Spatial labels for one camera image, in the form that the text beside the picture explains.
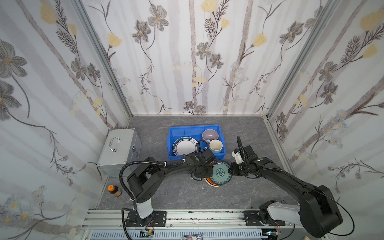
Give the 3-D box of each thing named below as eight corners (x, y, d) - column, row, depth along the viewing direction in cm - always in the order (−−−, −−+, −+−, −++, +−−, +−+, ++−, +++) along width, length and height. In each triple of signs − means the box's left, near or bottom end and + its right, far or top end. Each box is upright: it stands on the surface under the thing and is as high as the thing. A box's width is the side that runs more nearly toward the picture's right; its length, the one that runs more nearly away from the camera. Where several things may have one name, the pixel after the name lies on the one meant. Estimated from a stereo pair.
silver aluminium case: (106, 176, 90) (90, 163, 76) (119, 143, 106) (108, 126, 92) (135, 176, 90) (124, 163, 76) (143, 143, 106) (136, 127, 92)
